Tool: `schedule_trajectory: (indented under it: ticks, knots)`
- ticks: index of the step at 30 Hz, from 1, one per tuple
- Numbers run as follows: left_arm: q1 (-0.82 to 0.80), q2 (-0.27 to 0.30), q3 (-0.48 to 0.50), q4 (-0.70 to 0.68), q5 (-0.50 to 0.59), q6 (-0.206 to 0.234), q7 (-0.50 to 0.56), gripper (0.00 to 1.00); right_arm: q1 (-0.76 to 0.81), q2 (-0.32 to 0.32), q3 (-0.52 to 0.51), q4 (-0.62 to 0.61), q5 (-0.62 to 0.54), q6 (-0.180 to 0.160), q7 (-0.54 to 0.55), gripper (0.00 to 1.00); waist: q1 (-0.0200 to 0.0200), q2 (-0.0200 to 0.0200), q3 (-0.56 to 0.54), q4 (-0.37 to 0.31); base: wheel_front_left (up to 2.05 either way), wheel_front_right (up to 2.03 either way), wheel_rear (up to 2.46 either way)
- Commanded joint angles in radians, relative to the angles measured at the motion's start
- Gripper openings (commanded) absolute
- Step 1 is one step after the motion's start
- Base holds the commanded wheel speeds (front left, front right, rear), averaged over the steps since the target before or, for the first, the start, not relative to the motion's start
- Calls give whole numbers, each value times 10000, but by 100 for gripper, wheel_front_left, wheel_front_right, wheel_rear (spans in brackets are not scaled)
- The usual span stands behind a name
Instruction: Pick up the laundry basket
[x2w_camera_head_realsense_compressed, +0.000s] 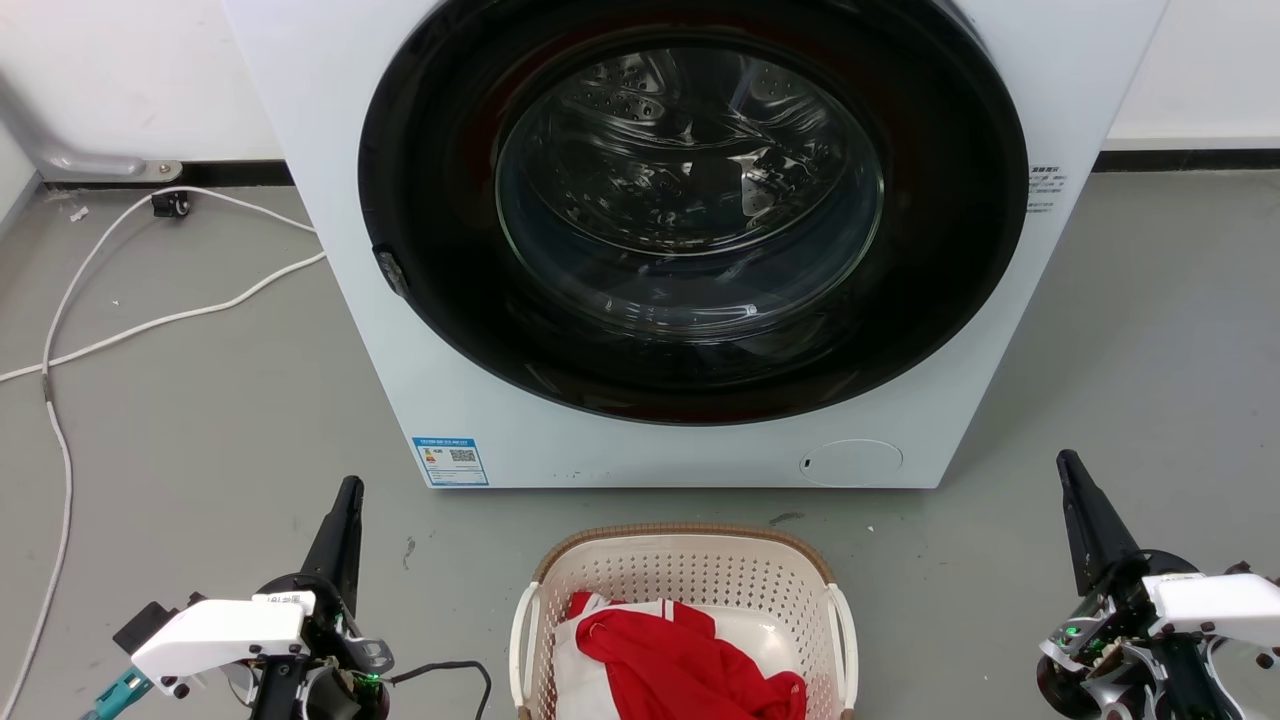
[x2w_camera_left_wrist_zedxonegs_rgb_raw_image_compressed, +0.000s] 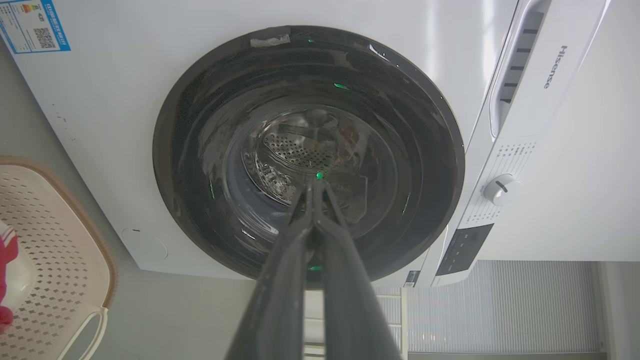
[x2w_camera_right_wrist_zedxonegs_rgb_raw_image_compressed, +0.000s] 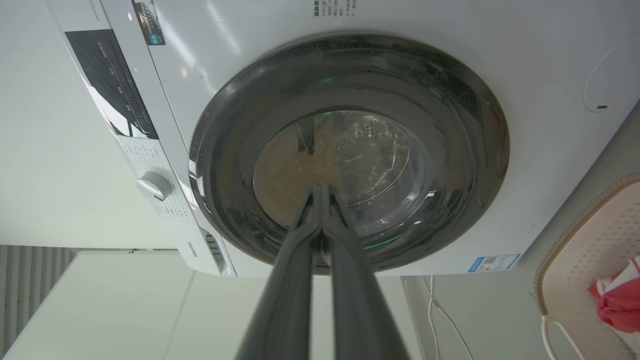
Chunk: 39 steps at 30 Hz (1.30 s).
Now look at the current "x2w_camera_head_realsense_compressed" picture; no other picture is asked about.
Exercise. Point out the round black washer door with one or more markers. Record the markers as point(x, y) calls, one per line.
point(450, 200)

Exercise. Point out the teal connector piece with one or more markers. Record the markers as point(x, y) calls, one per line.
point(118, 695)

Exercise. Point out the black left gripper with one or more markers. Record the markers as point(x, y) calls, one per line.
point(340, 650)

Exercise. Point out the grey pipe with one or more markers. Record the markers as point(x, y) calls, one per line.
point(60, 158)

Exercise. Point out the small text sticker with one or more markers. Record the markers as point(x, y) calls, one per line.
point(1045, 190)

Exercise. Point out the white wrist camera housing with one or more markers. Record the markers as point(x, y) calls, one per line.
point(1220, 605)
point(220, 635)

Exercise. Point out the red garment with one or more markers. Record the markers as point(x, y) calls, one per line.
point(680, 665)

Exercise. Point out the blue energy label sticker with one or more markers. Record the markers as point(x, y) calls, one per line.
point(450, 462)

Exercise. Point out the cream perforated laundry basket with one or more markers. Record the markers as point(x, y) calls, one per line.
point(690, 570)

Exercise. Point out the round white filter cover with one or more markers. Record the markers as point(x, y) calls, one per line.
point(850, 463)

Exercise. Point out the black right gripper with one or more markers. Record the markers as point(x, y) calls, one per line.
point(1110, 630)

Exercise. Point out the white front-load washing machine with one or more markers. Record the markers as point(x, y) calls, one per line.
point(700, 455)

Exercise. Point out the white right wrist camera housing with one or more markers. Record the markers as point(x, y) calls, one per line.
point(1220, 605)

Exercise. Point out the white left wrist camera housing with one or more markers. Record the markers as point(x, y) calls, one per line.
point(220, 635)

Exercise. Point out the small black box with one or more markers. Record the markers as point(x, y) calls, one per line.
point(140, 625)

